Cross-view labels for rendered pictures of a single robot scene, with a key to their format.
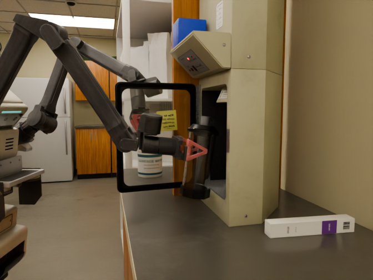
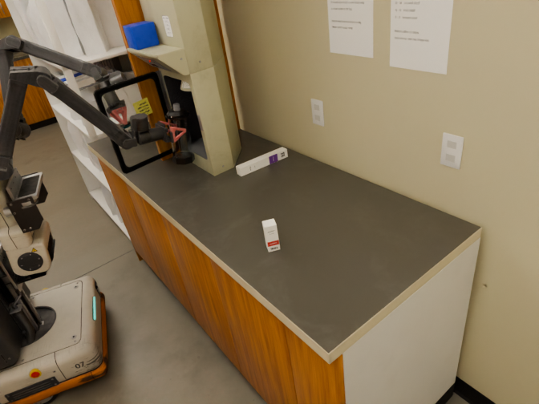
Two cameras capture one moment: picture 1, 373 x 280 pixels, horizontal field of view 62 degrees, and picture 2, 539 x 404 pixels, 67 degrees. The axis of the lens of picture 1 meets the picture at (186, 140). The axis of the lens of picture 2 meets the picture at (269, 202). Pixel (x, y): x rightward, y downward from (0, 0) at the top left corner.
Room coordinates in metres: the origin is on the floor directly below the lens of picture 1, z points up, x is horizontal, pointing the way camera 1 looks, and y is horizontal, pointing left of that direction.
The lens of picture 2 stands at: (-0.76, 0.19, 1.81)
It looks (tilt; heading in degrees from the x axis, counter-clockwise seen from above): 32 degrees down; 341
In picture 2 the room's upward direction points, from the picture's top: 9 degrees counter-clockwise
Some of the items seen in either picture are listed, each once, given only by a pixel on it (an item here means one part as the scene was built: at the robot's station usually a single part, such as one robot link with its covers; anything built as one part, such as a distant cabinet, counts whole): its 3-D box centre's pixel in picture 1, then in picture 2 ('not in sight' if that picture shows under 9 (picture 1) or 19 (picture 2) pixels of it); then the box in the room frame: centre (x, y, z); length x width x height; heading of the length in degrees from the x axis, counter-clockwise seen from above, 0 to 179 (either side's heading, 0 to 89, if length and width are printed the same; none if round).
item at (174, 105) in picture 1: (157, 136); (139, 123); (1.15, 0.11, 1.19); 0.30 x 0.01 x 0.40; 110
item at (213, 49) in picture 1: (196, 58); (156, 60); (1.05, -0.03, 1.46); 0.32 x 0.12 x 0.10; 14
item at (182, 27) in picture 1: (188, 35); (141, 34); (1.14, -0.01, 1.56); 0.10 x 0.10 x 0.09; 14
